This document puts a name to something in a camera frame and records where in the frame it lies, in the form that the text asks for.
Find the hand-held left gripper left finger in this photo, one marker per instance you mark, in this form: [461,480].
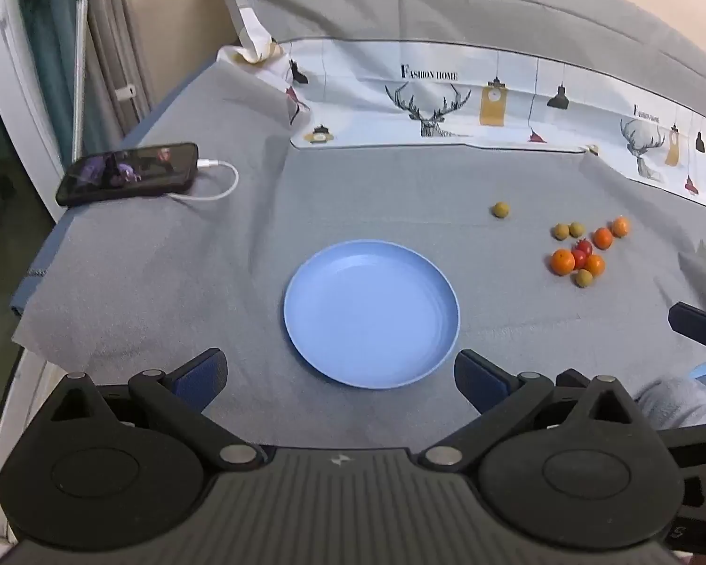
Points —
[203,374]

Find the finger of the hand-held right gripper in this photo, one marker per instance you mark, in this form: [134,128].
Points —
[697,323]

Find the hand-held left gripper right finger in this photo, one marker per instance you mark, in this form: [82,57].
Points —
[481,379]

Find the small mandarin orange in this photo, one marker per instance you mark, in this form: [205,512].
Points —
[562,262]
[602,238]
[595,265]

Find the yellow longan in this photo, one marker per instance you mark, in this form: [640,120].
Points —
[500,210]
[584,278]
[576,229]
[560,231]

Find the plastic-wrapped mandarin orange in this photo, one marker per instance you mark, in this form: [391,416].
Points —
[620,227]

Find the blue round plate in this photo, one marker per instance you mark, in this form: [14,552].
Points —
[370,312]

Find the small red tomato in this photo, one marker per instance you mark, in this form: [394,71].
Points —
[583,245]
[579,259]

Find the grey fleece cloth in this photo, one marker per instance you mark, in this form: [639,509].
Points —
[676,403]

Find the black smartphone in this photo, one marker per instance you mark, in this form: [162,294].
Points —
[126,173]

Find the white deer-print cloth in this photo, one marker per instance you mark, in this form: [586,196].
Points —
[376,112]

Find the small white clip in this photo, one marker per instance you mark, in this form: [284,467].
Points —
[125,92]

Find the grey curtain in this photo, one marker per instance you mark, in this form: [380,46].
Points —
[115,29]

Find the teal hanging cloth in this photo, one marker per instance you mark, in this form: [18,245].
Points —
[44,41]

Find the white frame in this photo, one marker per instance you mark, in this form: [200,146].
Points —
[0,41]

